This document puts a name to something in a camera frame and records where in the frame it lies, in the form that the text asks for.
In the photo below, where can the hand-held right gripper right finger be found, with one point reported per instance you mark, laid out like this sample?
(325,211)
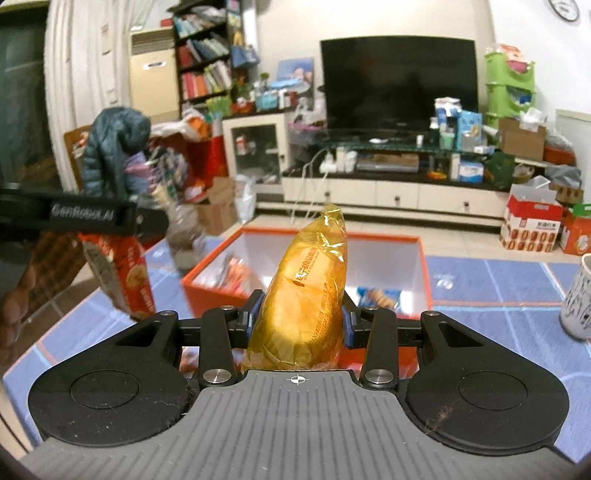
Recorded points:
(347,323)

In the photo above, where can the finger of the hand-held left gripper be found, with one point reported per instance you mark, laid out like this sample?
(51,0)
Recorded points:
(152,220)

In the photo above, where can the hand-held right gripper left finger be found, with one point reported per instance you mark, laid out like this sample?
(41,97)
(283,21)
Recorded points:
(256,307)

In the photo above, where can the red white snack packet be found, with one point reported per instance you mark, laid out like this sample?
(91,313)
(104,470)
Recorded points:
(231,277)

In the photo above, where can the blue cookie packet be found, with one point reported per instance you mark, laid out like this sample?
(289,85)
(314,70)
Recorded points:
(378,297)

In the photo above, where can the golden clear bread packet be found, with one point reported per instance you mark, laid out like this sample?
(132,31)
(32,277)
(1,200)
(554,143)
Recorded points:
(300,286)

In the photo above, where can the red cookie packet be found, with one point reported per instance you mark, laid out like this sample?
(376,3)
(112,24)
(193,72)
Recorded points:
(131,277)

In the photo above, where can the orange box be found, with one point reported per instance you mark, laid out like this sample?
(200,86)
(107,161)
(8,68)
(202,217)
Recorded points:
(392,258)

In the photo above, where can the person's left hand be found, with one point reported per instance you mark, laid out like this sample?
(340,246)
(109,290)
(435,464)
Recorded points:
(16,314)

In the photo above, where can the glass jar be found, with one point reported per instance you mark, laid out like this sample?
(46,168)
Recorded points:
(184,240)

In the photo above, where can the brown checked cloth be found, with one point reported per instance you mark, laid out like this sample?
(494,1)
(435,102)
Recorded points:
(55,263)

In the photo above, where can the brown cardboard box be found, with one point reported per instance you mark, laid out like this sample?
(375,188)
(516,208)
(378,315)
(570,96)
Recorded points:
(217,212)

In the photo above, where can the teal puffer jacket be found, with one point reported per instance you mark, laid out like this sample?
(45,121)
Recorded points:
(115,147)

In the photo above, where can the red paper bag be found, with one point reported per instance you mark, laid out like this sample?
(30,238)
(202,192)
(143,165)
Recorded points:
(207,161)

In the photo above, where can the white glass-door cabinet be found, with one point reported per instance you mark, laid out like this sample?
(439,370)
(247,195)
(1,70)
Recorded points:
(254,147)

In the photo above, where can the white television stand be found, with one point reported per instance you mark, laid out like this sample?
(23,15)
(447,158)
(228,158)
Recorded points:
(397,196)

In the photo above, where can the standing air conditioner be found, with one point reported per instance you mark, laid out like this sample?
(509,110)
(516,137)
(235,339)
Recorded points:
(152,78)

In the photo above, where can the dark bookshelf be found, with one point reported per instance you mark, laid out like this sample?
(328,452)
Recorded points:
(203,69)

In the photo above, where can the blue tote bag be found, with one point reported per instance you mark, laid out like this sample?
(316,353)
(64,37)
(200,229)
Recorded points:
(244,53)

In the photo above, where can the blue picture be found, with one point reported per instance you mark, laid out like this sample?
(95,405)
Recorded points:
(295,76)

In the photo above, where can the red white printed carton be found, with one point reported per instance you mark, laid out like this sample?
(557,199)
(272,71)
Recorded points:
(531,226)

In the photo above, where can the dark green bag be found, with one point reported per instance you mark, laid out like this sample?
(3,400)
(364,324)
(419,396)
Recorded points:
(499,170)

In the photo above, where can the white patterned cup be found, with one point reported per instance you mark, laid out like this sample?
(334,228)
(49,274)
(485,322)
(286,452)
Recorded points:
(577,300)

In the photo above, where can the black television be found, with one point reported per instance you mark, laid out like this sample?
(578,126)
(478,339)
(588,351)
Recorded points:
(397,83)

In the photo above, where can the orange green carton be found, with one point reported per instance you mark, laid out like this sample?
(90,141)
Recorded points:
(577,235)

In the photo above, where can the open cardboard box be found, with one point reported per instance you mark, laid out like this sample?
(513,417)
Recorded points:
(521,141)

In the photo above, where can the green storage rack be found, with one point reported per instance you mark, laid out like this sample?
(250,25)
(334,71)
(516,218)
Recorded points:
(503,92)

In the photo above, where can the white appliance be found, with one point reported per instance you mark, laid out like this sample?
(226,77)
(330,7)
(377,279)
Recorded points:
(575,138)

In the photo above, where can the round wall clock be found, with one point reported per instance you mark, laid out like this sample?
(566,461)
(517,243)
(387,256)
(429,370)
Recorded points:
(565,9)

